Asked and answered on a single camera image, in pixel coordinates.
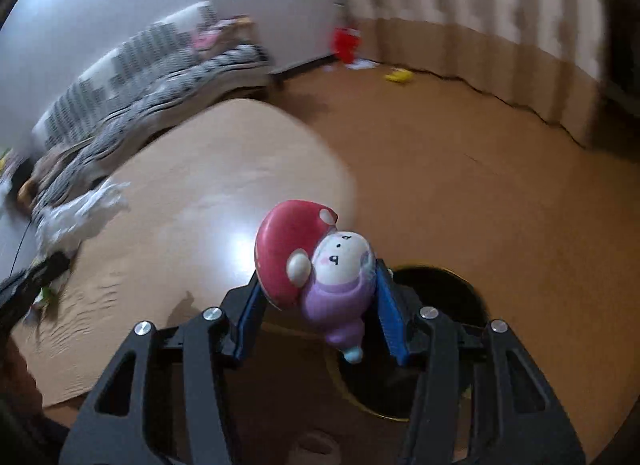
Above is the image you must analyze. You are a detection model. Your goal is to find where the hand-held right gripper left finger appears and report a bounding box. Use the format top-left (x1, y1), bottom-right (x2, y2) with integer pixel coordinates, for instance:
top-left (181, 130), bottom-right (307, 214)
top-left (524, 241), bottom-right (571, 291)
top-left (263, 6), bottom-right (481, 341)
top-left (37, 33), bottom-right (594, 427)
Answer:
top-left (59, 270), bottom-right (266, 465)

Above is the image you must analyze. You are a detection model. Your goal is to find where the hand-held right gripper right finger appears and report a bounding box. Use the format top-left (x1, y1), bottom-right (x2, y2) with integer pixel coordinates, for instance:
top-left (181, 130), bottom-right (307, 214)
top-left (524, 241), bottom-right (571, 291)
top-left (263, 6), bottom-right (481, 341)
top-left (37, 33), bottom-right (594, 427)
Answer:
top-left (374, 259), bottom-right (587, 465)

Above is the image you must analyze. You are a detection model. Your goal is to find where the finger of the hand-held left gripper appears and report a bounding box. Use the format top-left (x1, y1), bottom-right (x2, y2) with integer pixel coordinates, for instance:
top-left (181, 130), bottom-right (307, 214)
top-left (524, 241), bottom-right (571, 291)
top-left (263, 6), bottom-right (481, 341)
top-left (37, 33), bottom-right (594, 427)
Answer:
top-left (0, 251), bottom-right (71, 332)

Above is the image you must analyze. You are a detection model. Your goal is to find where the black trash bin gold rim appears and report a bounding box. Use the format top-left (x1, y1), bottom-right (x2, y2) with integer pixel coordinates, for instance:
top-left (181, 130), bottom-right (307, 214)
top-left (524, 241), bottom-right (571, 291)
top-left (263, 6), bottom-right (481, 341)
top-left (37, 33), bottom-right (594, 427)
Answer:
top-left (322, 265), bottom-right (488, 421)

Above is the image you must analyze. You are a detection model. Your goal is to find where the red mushroom squishy toy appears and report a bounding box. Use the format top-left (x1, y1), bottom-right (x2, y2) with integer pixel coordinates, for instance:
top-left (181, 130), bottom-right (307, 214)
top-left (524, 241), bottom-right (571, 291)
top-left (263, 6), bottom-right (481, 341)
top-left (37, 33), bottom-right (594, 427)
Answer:
top-left (254, 200), bottom-right (377, 365)

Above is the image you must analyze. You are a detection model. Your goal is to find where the green wrapper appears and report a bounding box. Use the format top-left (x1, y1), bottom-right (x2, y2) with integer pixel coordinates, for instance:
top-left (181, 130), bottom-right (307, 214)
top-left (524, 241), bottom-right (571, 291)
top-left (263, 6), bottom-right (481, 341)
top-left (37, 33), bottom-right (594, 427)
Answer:
top-left (31, 285), bottom-right (64, 319)

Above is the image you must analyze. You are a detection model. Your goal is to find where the white plastic bag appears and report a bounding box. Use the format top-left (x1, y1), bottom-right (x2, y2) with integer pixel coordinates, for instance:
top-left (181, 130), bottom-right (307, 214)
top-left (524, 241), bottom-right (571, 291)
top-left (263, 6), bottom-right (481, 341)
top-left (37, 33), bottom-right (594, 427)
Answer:
top-left (35, 179), bottom-right (132, 252)

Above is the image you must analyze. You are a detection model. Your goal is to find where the black white checkered sofa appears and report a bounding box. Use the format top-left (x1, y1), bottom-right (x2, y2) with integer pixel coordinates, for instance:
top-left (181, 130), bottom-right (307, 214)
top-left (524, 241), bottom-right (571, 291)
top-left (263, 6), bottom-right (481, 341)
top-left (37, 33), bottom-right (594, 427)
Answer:
top-left (30, 0), bottom-right (274, 218)

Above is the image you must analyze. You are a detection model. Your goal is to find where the black baseboard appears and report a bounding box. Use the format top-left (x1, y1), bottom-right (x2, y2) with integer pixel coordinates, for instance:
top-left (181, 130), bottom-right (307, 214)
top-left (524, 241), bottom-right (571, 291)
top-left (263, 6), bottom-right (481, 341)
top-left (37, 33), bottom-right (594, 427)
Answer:
top-left (270, 52), bottom-right (339, 82)

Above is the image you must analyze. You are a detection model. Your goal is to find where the red plastic object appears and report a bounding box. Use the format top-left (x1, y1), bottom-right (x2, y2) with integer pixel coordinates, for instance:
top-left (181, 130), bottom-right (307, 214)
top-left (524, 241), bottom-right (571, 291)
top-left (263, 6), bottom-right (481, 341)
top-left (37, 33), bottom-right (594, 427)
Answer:
top-left (333, 27), bottom-right (364, 64)

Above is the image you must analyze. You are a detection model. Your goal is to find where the pink cloth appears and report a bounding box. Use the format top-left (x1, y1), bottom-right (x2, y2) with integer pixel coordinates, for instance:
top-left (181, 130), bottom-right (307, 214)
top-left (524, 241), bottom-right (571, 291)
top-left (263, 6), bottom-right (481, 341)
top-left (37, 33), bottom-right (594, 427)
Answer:
top-left (194, 20), bottom-right (227, 52)

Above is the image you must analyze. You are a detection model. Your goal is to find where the beige patterned curtain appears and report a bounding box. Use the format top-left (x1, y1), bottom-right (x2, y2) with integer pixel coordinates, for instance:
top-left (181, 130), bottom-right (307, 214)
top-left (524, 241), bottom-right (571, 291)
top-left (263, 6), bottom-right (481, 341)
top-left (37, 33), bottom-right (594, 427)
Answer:
top-left (331, 0), bottom-right (610, 147)

